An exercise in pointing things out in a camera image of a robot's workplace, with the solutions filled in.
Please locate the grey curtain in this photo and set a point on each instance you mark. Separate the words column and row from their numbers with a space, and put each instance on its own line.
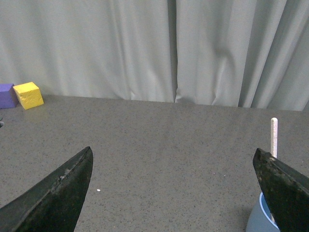
column 245, row 53

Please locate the purple foam cube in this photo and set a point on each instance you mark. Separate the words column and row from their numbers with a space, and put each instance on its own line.
column 8, row 98

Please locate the blue cup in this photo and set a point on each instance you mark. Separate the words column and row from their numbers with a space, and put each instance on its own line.
column 260, row 218

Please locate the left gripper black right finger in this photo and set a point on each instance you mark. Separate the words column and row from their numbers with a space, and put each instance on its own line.
column 285, row 190

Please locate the white chopstick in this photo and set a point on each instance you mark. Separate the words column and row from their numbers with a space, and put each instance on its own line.
column 274, row 137

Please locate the yellow foam cube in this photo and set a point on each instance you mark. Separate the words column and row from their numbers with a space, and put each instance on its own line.
column 29, row 95

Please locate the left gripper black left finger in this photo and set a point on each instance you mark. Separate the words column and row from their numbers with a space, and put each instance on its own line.
column 54, row 204

